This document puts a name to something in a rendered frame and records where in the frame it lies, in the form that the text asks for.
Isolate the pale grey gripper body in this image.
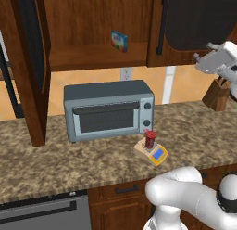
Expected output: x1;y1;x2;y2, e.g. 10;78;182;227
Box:
194;45;237;76

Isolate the white wall socket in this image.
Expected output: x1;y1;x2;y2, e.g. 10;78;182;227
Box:
119;67;133;82

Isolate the black framed appliance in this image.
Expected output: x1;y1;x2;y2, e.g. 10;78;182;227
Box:
0;29;25;120

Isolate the black cabinet door handle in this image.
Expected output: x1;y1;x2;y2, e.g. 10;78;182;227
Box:
155;0;169;56

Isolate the wooden base cupboard door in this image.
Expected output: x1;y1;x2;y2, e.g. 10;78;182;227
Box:
88;201;156;230

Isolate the grey toaster oven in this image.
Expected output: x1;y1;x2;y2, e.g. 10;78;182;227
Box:
63;79;156;145

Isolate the closed wooden cabinet door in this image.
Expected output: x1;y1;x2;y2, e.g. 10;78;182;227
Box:
146;0;237;69

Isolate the wooden wall cabinet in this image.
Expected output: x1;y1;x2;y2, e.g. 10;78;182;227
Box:
36;0;156;72

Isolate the black drawer handle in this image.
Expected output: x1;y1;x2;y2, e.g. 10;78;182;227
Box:
114;184;140;195

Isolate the dark red jar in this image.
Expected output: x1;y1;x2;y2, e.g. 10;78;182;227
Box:
143;129;158;150

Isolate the blue green yogurt carton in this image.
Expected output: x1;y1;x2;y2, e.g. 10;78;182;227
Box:
110;30;129;53

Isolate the grey dishwasher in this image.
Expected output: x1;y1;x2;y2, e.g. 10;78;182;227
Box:
0;190;93;230

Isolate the yellow digital scale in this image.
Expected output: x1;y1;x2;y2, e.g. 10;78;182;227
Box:
132;138;169;167

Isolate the open wooden cabinet door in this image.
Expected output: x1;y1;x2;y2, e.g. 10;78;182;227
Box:
8;0;53;147

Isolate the wooden drawer front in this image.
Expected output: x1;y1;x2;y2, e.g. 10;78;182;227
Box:
87;178;153;204
198;164;237;191

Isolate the wooden knife block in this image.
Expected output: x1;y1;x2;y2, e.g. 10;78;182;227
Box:
201;75;231;112

